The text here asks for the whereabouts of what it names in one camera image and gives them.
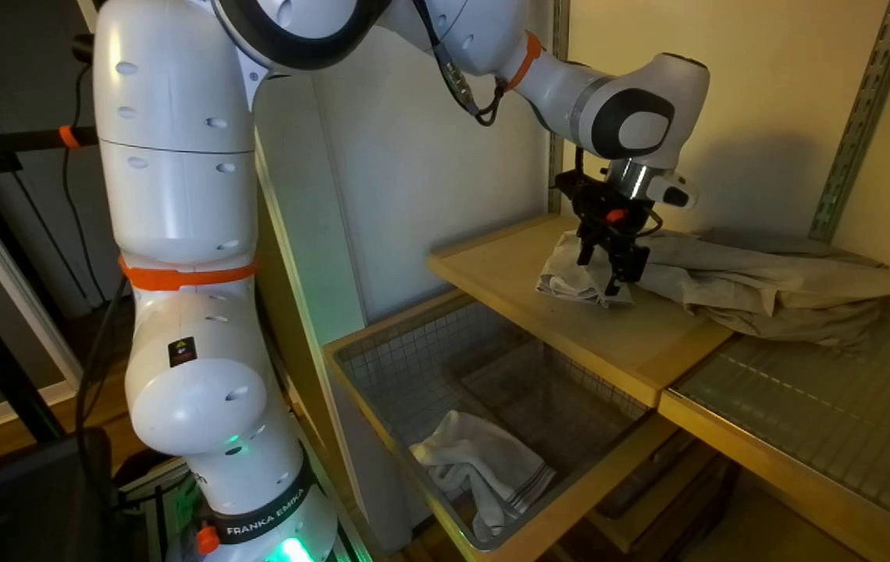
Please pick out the wooden shelf board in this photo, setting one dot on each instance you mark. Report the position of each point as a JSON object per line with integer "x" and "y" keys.
{"x": 651, "y": 333}

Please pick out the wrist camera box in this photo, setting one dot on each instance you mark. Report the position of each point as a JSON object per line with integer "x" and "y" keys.
{"x": 665, "y": 192}

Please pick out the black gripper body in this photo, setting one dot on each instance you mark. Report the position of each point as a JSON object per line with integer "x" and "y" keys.
{"x": 603, "y": 213}

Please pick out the white towel with dark stripe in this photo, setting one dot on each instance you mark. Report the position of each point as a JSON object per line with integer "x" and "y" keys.
{"x": 477, "y": 464}

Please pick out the black monitor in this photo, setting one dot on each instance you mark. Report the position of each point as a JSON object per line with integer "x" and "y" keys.
{"x": 18, "y": 509}

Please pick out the orange base knob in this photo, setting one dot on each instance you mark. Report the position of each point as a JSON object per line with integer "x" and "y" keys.
{"x": 209, "y": 538}

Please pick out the white framed board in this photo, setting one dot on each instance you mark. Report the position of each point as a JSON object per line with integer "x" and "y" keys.
{"x": 9, "y": 415}

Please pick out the black stand with clamps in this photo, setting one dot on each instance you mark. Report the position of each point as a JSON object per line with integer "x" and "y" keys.
{"x": 27, "y": 137}

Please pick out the lower wooden drawer frame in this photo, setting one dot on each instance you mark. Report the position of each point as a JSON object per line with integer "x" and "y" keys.
{"x": 665, "y": 499}

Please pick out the light grey cloth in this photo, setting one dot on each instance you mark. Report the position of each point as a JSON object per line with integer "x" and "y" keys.
{"x": 776, "y": 277}

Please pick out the wooden cabinet upright post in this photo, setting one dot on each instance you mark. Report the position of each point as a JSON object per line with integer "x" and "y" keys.
{"x": 289, "y": 260}

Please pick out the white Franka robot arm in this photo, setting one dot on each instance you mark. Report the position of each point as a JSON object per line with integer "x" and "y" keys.
{"x": 183, "y": 156}

